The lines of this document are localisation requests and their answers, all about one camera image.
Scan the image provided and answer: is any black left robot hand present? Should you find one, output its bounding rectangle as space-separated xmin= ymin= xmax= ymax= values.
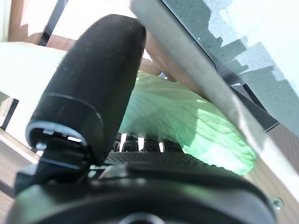
xmin=4 ymin=14 xmax=278 ymax=224

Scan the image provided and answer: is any napa cabbage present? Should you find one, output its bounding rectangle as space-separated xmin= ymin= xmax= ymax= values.
xmin=119 ymin=70 xmax=257 ymax=175

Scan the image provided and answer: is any wide slatted wooden crate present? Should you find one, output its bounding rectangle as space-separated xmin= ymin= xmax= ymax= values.
xmin=0 ymin=0 xmax=299 ymax=210

